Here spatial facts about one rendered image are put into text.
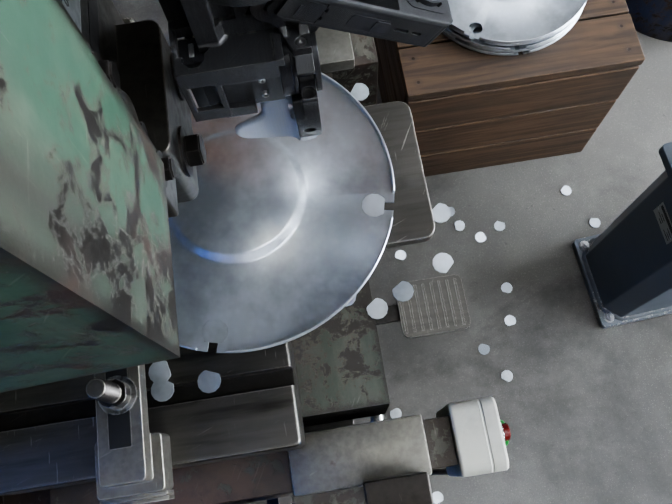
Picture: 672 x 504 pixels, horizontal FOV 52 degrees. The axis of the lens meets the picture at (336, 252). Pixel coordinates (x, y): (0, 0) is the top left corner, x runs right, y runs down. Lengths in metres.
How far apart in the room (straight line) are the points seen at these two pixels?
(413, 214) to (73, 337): 0.42
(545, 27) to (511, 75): 0.09
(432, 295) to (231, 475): 0.61
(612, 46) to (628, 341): 0.57
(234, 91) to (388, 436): 0.42
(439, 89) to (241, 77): 0.80
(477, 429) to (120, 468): 0.35
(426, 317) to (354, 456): 0.55
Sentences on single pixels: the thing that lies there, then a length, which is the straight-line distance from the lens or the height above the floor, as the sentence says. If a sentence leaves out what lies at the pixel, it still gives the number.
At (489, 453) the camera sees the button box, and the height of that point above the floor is 0.63.
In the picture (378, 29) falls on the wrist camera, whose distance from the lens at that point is 0.41.
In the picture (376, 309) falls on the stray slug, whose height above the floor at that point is 0.65.
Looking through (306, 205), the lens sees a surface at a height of 0.78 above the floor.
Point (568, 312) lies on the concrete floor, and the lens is 1.45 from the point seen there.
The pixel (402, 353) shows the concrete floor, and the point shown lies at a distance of 1.38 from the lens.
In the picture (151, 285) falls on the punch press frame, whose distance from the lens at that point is 0.29.
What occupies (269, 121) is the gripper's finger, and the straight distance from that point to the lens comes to 0.48.
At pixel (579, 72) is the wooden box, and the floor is 0.34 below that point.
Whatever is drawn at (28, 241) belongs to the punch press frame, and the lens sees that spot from 0.18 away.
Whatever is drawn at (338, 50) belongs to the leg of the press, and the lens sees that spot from 0.87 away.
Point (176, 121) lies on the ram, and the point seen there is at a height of 0.95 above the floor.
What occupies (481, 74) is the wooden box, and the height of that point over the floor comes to 0.35.
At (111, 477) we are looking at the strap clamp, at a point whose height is 0.75.
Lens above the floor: 1.36
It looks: 72 degrees down
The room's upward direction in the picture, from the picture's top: 7 degrees counter-clockwise
